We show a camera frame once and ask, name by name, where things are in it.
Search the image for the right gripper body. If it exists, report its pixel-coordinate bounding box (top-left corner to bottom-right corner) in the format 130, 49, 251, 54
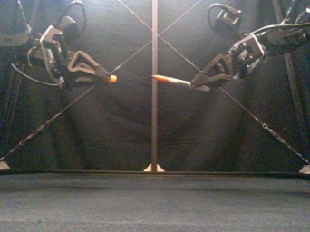
224, 32, 271, 80

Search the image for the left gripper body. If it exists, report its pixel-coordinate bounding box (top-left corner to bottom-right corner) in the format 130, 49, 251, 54
26, 24, 77, 91

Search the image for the grey marker pen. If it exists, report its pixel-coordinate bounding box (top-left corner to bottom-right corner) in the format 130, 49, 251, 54
150, 74, 212, 92

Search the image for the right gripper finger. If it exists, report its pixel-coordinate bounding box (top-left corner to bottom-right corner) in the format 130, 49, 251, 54
188, 53, 239, 90

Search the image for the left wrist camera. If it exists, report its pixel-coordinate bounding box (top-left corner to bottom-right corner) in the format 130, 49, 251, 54
56, 15, 81, 44

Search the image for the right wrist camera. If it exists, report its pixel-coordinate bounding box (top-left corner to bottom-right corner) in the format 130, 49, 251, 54
209, 4, 243, 39

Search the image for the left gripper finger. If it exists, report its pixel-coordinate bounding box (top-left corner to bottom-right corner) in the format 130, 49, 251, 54
64, 50, 112, 89

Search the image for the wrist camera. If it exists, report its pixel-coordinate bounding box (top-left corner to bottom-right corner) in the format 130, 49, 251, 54
209, 4, 243, 39
56, 15, 81, 44

